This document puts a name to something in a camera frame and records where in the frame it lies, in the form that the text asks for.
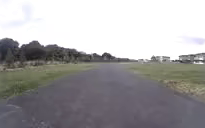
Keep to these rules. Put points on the grey asphalt path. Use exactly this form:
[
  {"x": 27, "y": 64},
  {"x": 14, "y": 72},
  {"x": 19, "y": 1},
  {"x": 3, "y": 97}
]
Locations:
[{"x": 103, "y": 100}]

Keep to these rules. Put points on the pale building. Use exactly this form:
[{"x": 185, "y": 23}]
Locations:
[{"x": 160, "y": 59}]

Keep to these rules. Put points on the row of trees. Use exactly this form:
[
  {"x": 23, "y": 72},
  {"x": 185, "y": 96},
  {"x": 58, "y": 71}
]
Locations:
[{"x": 33, "y": 51}]

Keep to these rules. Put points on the grass field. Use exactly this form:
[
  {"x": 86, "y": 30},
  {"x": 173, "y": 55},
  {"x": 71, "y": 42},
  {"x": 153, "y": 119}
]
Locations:
[
  {"x": 20, "y": 80},
  {"x": 183, "y": 75}
]

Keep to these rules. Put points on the row of buildings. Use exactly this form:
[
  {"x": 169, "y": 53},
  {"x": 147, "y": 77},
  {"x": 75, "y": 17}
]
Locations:
[{"x": 198, "y": 58}]

